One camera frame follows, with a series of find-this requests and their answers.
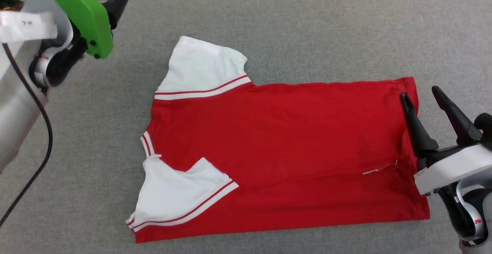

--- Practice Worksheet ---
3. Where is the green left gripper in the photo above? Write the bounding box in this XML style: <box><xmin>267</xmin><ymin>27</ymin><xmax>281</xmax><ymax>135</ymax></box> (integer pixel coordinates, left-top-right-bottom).
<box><xmin>26</xmin><ymin>0</ymin><xmax>137</xmax><ymax>59</ymax></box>

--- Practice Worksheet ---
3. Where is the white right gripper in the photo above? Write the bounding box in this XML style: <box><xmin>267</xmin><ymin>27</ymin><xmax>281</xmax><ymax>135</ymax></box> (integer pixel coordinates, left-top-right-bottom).
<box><xmin>400</xmin><ymin>86</ymin><xmax>492</xmax><ymax>197</ymax></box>

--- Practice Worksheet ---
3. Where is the red and white shirt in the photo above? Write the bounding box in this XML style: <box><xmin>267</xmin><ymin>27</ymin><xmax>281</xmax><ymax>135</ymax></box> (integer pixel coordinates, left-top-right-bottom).
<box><xmin>125</xmin><ymin>36</ymin><xmax>430</xmax><ymax>244</ymax></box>

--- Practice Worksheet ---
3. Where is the grey fabric sofa cushion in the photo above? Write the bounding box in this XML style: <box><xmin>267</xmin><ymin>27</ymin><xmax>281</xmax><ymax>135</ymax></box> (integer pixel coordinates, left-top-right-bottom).
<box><xmin>0</xmin><ymin>0</ymin><xmax>492</xmax><ymax>254</ymax></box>

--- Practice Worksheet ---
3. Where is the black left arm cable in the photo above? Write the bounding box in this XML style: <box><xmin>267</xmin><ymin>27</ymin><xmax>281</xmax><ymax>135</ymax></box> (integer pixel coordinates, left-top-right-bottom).
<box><xmin>0</xmin><ymin>43</ymin><xmax>53</xmax><ymax>227</ymax></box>

